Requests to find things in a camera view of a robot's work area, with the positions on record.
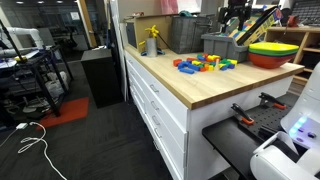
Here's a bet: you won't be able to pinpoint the wooden blocks cardboard box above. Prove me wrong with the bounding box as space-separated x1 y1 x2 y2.
223 5 283 46

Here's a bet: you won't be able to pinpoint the red plastic bowl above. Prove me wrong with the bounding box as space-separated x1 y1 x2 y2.
248 53 294 69

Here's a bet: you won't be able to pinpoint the orange floor mat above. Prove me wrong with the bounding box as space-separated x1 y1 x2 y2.
40 97 89 128

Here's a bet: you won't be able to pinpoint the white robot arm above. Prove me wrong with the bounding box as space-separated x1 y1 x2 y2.
250 64 320 180

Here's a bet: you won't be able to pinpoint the orange black clamp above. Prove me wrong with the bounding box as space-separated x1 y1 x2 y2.
259 92 286 110
231 103 254 125

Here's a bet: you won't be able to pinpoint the blue block at front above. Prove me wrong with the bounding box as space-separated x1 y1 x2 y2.
220 65 228 71

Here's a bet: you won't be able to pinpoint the yellow plastic bowl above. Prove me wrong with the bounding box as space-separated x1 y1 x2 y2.
249 42 299 52

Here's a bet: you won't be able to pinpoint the silver metal cup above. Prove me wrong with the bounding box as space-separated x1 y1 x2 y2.
146 38 157 57

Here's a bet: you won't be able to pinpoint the yellow handled tool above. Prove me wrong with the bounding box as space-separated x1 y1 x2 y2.
138 25 168 52

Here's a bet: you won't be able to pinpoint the left orange black clamp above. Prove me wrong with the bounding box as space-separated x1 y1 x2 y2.
231 103 254 125

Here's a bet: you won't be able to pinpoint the white drawer cabinet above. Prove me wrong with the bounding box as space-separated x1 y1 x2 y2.
124 47 302 180

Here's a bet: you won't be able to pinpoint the long blue wooden block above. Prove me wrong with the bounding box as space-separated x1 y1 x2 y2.
179 68 194 74

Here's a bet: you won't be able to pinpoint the brown cardboard box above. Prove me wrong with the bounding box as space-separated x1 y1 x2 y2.
125 14 173 52

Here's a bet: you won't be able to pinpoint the white power cable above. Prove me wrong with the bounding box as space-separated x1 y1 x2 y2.
0 121 68 180

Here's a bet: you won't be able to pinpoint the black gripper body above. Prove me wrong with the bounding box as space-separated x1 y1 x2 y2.
218 0 252 24

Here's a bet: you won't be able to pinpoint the red block at pile edge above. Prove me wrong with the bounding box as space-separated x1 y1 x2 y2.
173 59 182 67

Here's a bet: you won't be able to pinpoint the black metal rack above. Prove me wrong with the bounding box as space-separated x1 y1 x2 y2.
0 19 75 118

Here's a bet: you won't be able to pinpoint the right orange black clamp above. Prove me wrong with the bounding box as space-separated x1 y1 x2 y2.
259 92 286 110

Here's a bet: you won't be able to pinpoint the green plastic bowl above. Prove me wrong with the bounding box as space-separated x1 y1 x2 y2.
249 49 298 56

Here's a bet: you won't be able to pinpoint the grey plastic tub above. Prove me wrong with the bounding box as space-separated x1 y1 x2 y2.
201 33 248 62

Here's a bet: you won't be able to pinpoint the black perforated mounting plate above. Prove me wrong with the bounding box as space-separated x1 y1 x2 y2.
238 99 296 141

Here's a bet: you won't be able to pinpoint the wooden shelf unit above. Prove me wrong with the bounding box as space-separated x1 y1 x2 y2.
264 25 320 84

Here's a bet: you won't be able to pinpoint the black floor cabinet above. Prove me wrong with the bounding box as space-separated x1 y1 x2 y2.
81 49 123 108

